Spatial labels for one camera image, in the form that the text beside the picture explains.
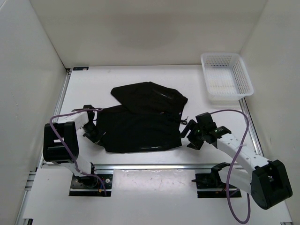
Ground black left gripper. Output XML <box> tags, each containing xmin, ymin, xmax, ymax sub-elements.
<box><xmin>81</xmin><ymin>123</ymin><xmax>106</xmax><ymax>147</ymax></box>

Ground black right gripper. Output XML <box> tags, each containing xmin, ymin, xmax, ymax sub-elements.
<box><xmin>177</xmin><ymin>119</ymin><xmax>206</xmax><ymax>150</ymax></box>

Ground black shorts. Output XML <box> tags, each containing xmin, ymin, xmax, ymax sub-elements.
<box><xmin>95</xmin><ymin>82</ymin><xmax>188</xmax><ymax>153</ymax></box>

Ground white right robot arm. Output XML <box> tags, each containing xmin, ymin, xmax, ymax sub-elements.
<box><xmin>180</xmin><ymin>120</ymin><xmax>293</xmax><ymax>210</ymax></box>

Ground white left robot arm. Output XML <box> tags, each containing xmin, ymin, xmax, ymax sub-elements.
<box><xmin>43</xmin><ymin>105</ymin><xmax>104</xmax><ymax>188</ymax></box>

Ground white perforated plastic basket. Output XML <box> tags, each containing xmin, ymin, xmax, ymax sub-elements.
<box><xmin>201</xmin><ymin>52</ymin><xmax>254</xmax><ymax>103</ymax></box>

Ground small black corner label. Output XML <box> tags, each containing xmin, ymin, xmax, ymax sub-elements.
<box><xmin>73</xmin><ymin>67</ymin><xmax>89</xmax><ymax>71</ymax></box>

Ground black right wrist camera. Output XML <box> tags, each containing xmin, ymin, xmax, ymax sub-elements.
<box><xmin>195</xmin><ymin>112</ymin><xmax>217</xmax><ymax>130</ymax></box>

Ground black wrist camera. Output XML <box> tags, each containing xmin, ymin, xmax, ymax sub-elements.
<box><xmin>195</xmin><ymin>112</ymin><xmax>217</xmax><ymax>130</ymax></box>
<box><xmin>82</xmin><ymin>105</ymin><xmax>96</xmax><ymax>112</ymax></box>

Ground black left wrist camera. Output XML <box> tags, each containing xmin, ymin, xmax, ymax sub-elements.
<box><xmin>82</xmin><ymin>105</ymin><xmax>96</xmax><ymax>112</ymax></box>

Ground aluminium table edge rail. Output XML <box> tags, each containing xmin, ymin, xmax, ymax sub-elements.
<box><xmin>95</xmin><ymin>164</ymin><xmax>217</xmax><ymax>170</ymax></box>

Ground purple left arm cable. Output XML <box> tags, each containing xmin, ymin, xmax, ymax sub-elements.
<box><xmin>50</xmin><ymin>107</ymin><xmax>106</xmax><ymax>196</ymax></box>

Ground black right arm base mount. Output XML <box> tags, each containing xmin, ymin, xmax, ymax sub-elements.
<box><xmin>191</xmin><ymin>163</ymin><xmax>230</xmax><ymax>199</ymax></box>

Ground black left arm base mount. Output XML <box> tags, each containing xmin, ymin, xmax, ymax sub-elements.
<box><xmin>69</xmin><ymin>171</ymin><xmax>113</xmax><ymax>197</ymax></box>

